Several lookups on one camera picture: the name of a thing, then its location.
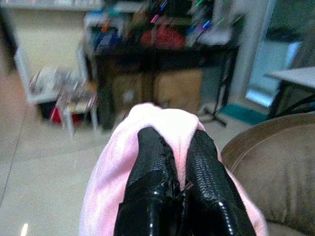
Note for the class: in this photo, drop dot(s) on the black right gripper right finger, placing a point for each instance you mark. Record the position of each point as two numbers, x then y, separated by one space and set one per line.
209 186

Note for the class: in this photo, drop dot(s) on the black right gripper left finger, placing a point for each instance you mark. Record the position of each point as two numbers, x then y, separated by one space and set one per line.
150 177

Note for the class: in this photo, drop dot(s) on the pink fluffy pillow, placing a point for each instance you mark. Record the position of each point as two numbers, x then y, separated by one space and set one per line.
110 172

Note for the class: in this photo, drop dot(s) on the brown fabric sofa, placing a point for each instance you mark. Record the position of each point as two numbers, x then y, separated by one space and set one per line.
270 172

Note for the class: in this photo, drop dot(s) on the teal floor mat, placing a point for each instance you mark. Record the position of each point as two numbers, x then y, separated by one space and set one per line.
241 114

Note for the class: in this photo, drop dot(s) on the brown cardboard box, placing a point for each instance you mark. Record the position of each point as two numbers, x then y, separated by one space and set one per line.
179 88
125 86

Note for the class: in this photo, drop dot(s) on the red box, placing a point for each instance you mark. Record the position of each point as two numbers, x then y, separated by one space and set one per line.
56 115

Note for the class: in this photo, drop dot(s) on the black table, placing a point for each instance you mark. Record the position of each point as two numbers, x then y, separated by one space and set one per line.
160 59

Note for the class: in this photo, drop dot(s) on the white table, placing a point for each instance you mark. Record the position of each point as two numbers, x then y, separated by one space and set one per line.
295 75

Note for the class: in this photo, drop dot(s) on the red bag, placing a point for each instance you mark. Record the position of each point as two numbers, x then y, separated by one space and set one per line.
167 37

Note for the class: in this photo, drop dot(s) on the white pillar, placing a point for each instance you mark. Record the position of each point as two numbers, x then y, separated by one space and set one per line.
251 49

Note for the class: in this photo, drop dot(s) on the white frame stool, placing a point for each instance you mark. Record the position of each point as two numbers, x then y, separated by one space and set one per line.
22 73

